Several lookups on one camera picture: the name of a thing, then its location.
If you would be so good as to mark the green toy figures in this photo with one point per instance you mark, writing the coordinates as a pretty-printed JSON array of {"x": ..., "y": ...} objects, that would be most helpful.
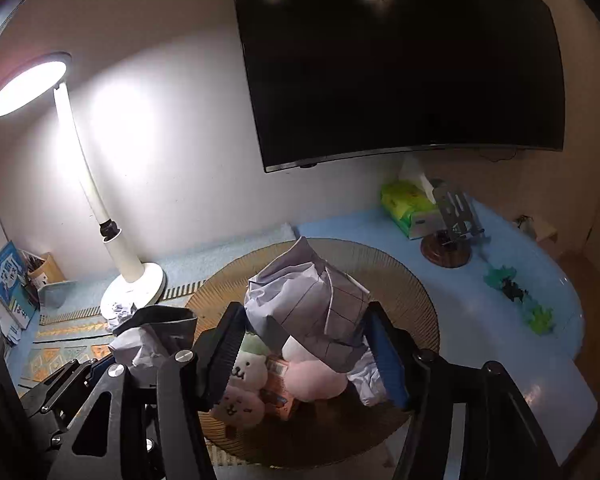
[{"x": 512, "y": 292}]

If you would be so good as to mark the green tissue pack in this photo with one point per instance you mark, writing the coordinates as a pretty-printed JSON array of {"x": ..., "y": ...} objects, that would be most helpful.
[{"x": 410, "y": 207}]

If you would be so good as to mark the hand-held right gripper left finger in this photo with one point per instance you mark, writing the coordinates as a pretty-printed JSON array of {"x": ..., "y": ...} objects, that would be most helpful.
[{"x": 225, "y": 350}]

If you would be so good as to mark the black flat screen monitor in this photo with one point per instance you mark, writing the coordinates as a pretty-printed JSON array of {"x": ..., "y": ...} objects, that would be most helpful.
[{"x": 405, "y": 60}]

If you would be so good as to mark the round woven basket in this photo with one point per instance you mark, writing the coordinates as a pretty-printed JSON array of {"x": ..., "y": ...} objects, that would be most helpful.
[{"x": 405, "y": 310}]

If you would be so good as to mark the blue book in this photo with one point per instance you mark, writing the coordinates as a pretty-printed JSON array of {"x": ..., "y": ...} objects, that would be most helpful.
[{"x": 7, "y": 280}]

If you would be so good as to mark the patterned blue mat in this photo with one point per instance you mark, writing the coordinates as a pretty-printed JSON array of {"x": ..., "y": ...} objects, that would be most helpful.
[{"x": 205, "y": 265}]

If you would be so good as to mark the white desk lamp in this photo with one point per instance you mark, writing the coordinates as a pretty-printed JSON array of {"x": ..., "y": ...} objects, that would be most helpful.
[{"x": 122, "y": 255}]

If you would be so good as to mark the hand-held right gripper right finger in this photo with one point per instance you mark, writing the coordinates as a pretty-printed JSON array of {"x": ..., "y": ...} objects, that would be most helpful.
[{"x": 387, "y": 360}]

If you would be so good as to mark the pastel three-ball plush toy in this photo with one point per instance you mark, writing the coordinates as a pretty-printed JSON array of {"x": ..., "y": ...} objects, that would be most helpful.
[
  {"x": 240, "y": 400},
  {"x": 315, "y": 380}
]

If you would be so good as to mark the white paper ball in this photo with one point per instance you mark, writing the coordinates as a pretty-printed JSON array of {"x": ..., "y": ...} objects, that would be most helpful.
[
  {"x": 145, "y": 355},
  {"x": 121, "y": 315},
  {"x": 305, "y": 300},
  {"x": 372, "y": 380}
]

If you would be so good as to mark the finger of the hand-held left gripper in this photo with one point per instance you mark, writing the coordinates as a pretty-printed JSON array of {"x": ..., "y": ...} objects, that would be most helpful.
[
  {"x": 75, "y": 385},
  {"x": 167, "y": 320}
]

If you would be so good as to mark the metal phone stand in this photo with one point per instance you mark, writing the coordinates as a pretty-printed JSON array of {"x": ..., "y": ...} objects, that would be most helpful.
[{"x": 450, "y": 225}]

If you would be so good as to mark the pink cartoon card box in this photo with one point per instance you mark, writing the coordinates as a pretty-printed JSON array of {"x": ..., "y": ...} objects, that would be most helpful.
[{"x": 280, "y": 385}]

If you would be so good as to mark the white paper sheet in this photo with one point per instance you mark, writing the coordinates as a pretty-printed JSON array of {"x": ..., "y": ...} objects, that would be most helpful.
[{"x": 565, "y": 405}]

